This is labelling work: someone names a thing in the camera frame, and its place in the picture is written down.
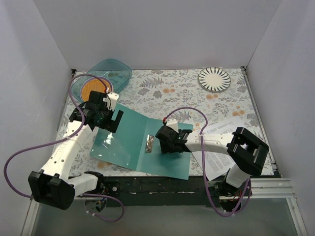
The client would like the teal plastic folder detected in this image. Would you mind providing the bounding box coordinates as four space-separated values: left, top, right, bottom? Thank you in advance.
89 102 194 180

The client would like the printed paper sheet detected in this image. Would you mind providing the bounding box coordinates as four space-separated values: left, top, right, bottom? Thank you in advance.
189 116 245 181

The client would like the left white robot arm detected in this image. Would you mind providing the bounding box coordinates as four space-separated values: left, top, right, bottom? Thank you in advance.
28 91 123 210

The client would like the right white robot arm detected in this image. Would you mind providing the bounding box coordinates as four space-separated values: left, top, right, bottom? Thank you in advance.
156 125 269 196

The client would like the metal folder clip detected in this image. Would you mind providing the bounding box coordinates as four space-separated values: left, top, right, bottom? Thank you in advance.
145 135 154 153

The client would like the orange woven coaster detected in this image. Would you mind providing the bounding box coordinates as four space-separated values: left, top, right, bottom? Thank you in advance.
80 77 114 102

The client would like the floral tablecloth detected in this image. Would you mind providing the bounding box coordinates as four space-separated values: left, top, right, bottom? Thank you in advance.
56 68 265 176

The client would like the teal transparent plastic container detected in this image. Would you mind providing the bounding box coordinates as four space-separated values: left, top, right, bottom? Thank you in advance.
71 59 132 103

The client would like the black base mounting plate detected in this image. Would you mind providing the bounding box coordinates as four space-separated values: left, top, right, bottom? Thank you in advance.
88 176 211 207

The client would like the striped white ceramic plate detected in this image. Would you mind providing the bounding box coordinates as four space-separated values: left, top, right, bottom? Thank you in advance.
198 67 231 92

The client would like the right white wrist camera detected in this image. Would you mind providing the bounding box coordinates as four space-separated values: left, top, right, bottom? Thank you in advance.
163 118 178 133

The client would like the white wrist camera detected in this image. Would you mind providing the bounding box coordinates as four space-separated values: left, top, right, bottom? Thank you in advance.
103 92 119 112
163 118 178 133

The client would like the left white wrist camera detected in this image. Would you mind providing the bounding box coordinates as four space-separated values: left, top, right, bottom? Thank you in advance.
103 92 119 112

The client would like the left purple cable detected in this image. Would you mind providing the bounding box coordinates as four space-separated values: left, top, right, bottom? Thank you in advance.
3 75 125 223

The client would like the purple cable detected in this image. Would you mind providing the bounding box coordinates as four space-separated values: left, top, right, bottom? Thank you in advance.
3 75 125 223
162 107 252 218

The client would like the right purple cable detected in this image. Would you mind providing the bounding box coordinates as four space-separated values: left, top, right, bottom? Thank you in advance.
162 107 252 218

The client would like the aluminium frame rail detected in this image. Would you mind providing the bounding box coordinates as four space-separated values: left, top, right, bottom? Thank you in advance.
251 178 296 199

